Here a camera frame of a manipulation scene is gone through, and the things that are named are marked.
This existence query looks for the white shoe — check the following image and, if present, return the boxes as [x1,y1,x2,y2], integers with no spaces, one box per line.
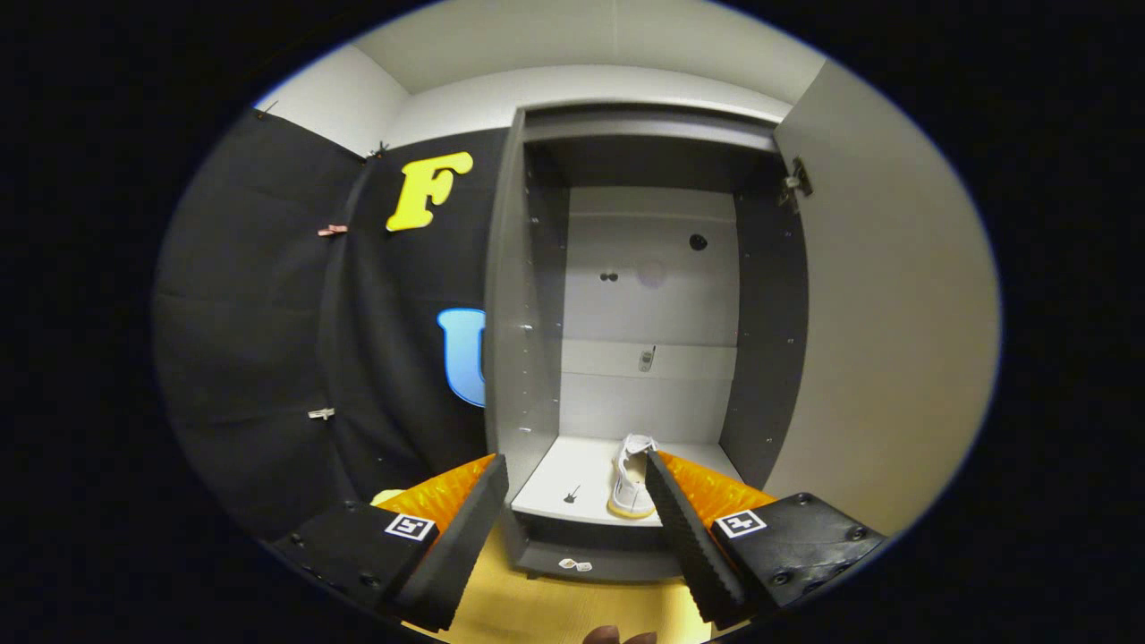
[608,435,663,520]

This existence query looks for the black backdrop cloth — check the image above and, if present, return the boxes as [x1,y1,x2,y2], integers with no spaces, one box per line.
[152,109,511,542]

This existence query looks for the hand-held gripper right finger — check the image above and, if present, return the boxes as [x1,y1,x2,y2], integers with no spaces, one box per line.
[644,450,886,627]

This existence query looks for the dark grey shoe cabinet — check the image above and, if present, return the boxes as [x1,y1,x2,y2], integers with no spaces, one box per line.
[483,100,810,584]

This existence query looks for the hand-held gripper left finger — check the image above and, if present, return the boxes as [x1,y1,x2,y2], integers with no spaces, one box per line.
[268,453,509,632]

